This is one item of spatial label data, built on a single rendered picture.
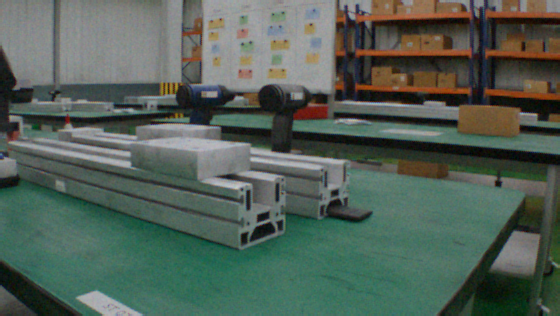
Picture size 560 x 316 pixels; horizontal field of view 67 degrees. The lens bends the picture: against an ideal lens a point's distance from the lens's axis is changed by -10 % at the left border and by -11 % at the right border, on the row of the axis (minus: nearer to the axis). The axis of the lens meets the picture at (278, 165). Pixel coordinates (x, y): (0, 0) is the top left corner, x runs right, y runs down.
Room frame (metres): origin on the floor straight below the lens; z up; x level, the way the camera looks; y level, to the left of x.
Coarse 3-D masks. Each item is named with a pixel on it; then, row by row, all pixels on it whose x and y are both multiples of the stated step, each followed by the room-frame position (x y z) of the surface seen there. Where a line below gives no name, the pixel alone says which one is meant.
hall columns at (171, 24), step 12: (168, 0) 9.32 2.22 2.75; (180, 0) 9.26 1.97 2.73; (168, 12) 9.32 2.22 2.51; (180, 12) 9.27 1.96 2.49; (168, 24) 9.31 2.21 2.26; (180, 24) 9.27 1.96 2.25; (168, 36) 9.31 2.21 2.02; (180, 36) 9.27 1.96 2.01; (168, 48) 9.31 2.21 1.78; (180, 48) 9.28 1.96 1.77; (168, 60) 9.31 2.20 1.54; (180, 60) 9.28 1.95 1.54; (168, 72) 9.31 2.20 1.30; (180, 72) 9.28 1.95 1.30; (168, 84) 9.08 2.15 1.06; (180, 84) 9.25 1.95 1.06
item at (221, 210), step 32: (32, 160) 0.98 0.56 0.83; (64, 160) 0.87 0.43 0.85; (96, 160) 0.80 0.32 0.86; (128, 160) 0.85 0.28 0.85; (64, 192) 0.88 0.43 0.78; (96, 192) 0.80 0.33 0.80; (128, 192) 0.75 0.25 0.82; (160, 192) 0.68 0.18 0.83; (192, 192) 0.65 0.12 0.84; (224, 192) 0.60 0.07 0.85; (256, 192) 0.66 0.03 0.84; (160, 224) 0.69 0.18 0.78; (192, 224) 0.64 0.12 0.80; (224, 224) 0.60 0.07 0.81; (256, 224) 0.61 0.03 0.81
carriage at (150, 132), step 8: (144, 128) 1.00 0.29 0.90; (152, 128) 0.99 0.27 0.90; (160, 128) 0.97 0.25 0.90; (168, 128) 0.97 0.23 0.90; (176, 128) 0.98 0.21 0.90; (184, 128) 0.98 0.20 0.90; (192, 128) 0.98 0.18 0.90; (200, 128) 0.98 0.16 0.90; (208, 128) 0.99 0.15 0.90; (216, 128) 1.00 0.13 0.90; (136, 136) 1.02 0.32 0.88; (144, 136) 1.01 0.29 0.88; (152, 136) 0.99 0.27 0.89; (160, 136) 0.97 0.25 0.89; (168, 136) 0.95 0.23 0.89; (176, 136) 0.94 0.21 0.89; (184, 136) 0.93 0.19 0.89; (192, 136) 0.95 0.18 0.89; (200, 136) 0.97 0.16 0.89; (208, 136) 0.98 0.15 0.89; (216, 136) 1.00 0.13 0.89
